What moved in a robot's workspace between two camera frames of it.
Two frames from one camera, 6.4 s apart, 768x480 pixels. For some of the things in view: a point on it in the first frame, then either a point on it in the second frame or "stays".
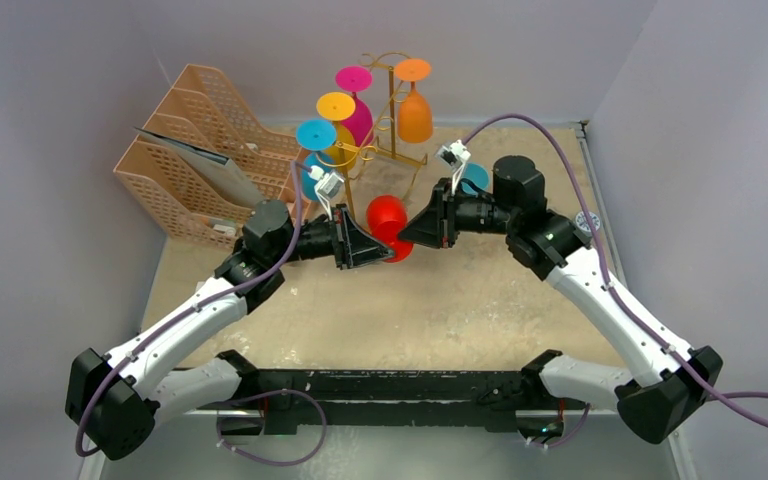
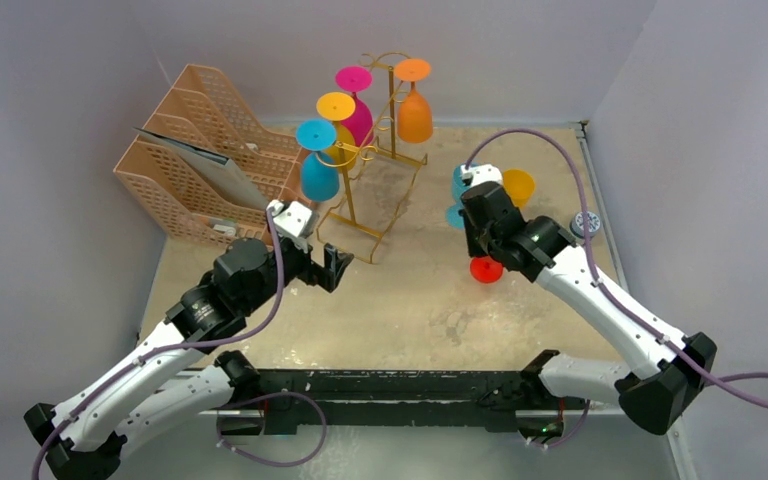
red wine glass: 386,216 → 485,269
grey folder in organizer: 218,166 stays
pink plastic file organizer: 205,160 stays
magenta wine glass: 354,79 stays
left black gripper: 352,245 → 313,274
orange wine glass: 414,117 stays
